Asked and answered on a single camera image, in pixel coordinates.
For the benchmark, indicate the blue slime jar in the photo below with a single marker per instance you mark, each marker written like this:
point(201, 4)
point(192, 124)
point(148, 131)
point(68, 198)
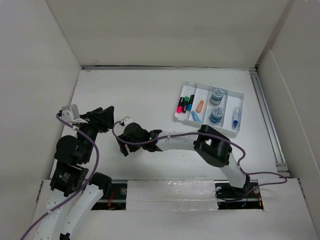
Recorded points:
point(216, 96)
point(216, 114)

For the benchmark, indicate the green cap black highlighter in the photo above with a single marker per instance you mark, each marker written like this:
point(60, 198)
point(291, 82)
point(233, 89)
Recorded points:
point(185, 104)

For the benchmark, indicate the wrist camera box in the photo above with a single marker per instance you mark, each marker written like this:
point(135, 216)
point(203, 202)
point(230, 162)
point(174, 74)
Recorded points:
point(70, 114)
point(126, 121)

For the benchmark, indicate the blue cap black highlighter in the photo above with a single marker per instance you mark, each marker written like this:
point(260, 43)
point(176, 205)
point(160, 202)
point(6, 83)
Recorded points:
point(190, 102)

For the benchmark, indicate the pink cap black highlighter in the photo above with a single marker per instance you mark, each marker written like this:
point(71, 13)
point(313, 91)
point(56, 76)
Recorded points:
point(180, 104)

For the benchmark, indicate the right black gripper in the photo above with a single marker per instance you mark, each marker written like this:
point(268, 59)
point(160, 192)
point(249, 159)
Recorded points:
point(124, 149)

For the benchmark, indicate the white foam block front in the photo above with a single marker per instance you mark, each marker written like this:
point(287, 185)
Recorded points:
point(171, 195)

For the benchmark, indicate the metal rail right edge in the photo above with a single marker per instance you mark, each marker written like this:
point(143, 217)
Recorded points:
point(279, 158)

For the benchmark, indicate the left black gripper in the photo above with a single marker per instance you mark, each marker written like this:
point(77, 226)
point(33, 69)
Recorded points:
point(102, 119)

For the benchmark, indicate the white divided organizer tray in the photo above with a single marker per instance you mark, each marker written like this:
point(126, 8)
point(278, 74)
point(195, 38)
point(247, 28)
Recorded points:
point(231, 100)

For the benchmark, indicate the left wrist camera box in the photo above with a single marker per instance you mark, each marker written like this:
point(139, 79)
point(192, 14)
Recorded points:
point(70, 114)

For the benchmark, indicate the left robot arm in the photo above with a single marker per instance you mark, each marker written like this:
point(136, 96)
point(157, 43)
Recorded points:
point(74, 189)

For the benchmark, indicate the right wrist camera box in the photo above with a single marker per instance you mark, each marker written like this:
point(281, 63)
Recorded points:
point(126, 121)

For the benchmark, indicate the orange translucent eraser case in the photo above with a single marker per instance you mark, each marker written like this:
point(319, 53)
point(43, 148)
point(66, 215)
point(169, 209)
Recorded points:
point(200, 106)

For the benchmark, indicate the blue translucent eraser case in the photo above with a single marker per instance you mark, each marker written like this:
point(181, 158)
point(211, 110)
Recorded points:
point(195, 117)

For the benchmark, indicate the clear glue stick blue cap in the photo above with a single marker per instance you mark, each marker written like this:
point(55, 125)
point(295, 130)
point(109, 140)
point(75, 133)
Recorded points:
point(236, 117)

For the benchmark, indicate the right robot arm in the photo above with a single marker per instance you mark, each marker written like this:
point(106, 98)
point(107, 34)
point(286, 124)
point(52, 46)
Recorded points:
point(212, 146)

